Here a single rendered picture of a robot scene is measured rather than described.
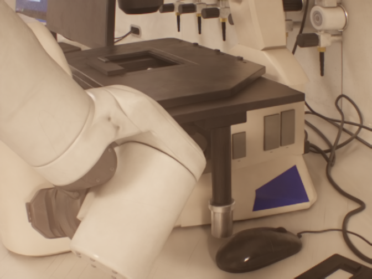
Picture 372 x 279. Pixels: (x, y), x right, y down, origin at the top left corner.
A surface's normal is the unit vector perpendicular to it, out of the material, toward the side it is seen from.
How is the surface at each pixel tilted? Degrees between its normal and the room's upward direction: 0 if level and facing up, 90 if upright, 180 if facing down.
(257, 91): 0
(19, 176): 91
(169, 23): 90
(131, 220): 58
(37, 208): 65
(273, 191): 48
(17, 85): 100
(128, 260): 70
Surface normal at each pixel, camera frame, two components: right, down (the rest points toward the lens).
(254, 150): 0.46, 0.29
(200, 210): 0.15, 0.33
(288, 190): 0.30, -0.41
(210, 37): -0.89, 0.18
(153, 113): 0.73, 0.11
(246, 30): -0.85, 0.41
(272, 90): -0.04, -0.94
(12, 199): -0.18, 0.35
